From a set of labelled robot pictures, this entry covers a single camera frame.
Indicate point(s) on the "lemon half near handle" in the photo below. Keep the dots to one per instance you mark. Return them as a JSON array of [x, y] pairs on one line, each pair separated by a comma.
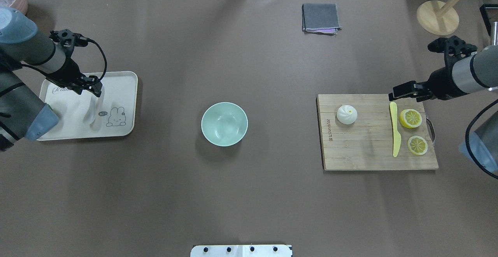
[[410, 118]]

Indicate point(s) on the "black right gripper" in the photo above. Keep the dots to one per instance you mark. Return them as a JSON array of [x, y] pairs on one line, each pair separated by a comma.
[[441, 83]]

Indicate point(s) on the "cream rabbit tray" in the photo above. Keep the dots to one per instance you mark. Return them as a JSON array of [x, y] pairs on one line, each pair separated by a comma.
[[115, 116]]

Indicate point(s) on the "bamboo cutting board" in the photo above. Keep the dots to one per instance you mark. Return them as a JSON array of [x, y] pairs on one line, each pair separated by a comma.
[[367, 144]]

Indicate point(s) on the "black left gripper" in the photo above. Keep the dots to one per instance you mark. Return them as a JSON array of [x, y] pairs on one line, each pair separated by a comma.
[[70, 71]]

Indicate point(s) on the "grey folded cloth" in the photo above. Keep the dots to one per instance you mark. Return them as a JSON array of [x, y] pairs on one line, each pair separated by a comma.
[[320, 18]]

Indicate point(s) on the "mint green bowl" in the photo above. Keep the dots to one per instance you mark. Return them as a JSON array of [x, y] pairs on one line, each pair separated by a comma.
[[224, 124]]

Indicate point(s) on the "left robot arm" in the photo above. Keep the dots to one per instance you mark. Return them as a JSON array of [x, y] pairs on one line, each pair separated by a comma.
[[24, 115]]

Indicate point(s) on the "white steamed bun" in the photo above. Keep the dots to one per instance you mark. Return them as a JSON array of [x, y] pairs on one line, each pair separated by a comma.
[[347, 114]]

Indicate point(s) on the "lemon slice near knife tip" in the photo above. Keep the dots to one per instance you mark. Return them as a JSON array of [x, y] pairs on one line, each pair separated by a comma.
[[417, 145]]

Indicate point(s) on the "metal scoop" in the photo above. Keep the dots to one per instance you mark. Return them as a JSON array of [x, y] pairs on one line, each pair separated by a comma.
[[494, 34]]

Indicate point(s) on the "wooden mug tree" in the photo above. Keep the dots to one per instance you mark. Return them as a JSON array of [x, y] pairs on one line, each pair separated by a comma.
[[437, 17]]

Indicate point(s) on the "white ceramic spoon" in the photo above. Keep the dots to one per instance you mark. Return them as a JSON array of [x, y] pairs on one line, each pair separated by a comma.
[[90, 106]]

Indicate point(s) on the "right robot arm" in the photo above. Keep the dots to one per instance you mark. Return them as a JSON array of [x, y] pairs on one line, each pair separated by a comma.
[[466, 71]]

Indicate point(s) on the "yellow plastic knife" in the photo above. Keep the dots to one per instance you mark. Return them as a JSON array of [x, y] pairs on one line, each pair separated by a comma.
[[396, 134]]

